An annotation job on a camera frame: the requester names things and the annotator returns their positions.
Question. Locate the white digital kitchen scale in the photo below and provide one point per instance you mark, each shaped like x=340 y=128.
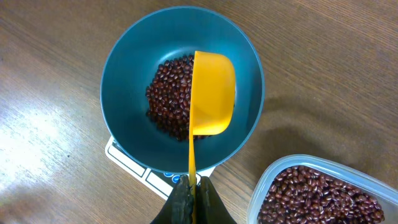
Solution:
x=158 y=182

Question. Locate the blue-grey plastic bowl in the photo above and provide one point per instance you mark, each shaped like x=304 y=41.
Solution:
x=131 y=65

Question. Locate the yellow plastic scoop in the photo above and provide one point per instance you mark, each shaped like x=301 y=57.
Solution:
x=211 y=100

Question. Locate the clear plastic bean container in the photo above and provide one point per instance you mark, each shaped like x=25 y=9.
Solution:
x=385 y=195

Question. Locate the red beans in bowl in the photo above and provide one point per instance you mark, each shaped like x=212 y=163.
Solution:
x=169 y=96

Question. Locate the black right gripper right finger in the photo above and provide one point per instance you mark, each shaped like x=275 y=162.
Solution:
x=210 y=207

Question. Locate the red beans in container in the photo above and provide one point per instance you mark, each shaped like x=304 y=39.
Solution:
x=303 y=195

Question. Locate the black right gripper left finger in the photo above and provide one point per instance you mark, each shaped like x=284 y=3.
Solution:
x=178 y=208

